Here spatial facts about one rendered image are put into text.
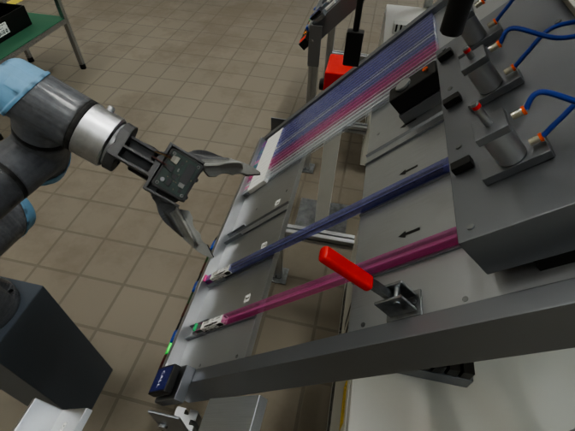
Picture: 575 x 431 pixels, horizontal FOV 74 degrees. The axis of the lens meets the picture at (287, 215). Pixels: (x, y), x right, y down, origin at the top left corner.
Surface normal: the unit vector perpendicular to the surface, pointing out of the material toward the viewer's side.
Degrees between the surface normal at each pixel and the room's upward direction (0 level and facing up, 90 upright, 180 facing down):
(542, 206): 47
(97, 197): 0
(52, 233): 0
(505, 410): 0
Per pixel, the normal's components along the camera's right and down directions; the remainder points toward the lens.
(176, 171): 0.31, 0.01
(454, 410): 0.03, -0.67
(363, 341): -0.70, -0.58
